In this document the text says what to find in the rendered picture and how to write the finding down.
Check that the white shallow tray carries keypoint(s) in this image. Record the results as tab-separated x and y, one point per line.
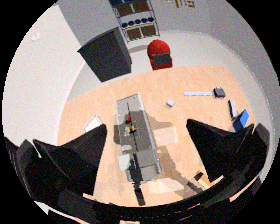
94	122

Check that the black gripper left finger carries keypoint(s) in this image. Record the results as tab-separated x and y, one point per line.
78	159

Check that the blue rectangular block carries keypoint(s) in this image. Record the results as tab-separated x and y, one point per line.
241	120

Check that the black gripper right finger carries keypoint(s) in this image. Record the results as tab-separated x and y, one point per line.
216	146

